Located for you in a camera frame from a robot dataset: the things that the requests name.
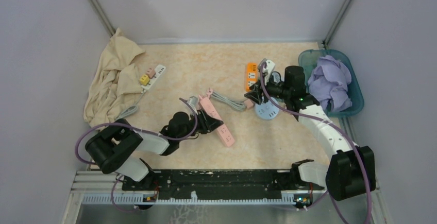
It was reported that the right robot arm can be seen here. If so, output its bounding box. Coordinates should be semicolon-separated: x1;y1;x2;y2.
245;60;376;201

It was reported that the teal plastic basket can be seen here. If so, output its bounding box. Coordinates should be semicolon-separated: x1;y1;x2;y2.
298;49;364;118

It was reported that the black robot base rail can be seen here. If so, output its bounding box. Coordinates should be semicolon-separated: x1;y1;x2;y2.
122;169;323;200

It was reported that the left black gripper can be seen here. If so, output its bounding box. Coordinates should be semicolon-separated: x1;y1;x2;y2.
177;108;223;141

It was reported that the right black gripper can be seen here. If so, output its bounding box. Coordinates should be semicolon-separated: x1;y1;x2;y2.
245;73;291;105

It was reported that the round light blue power socket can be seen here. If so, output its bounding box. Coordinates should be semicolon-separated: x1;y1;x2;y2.
254;101;280;120

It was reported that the pink power strip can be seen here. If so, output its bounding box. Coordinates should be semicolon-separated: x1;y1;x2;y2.
199;95;235;147

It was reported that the orange power strip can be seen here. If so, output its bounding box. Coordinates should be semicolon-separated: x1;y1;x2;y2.
245;63;257;92

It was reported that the beige cloth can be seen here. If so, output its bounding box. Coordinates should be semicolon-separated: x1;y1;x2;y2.
83;28;145;127

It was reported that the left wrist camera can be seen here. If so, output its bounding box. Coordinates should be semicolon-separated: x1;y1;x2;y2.
187;96;199;112

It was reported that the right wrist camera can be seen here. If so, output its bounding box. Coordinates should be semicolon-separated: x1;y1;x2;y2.
258;58;276;84

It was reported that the lavender cloth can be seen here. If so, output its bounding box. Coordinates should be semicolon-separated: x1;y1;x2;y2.
307;55;352;112

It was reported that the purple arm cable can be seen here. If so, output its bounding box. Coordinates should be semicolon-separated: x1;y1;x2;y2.
75;97;199;214
259;62;373;224

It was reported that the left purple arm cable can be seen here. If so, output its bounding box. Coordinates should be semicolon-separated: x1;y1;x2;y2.
75;97;199;214

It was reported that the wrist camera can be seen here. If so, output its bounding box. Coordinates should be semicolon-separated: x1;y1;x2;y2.
187;96;199;112
258;58;276;84

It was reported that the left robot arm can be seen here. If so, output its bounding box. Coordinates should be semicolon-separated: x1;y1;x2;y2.
85;110;223;190

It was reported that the yellow USB charger plug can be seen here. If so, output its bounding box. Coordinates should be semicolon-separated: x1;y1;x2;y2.
139;75;150;86

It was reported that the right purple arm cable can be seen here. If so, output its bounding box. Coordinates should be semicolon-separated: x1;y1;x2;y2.
259;62;373;224

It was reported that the white power strip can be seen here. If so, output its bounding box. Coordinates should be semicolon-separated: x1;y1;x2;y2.
141;64;166;91

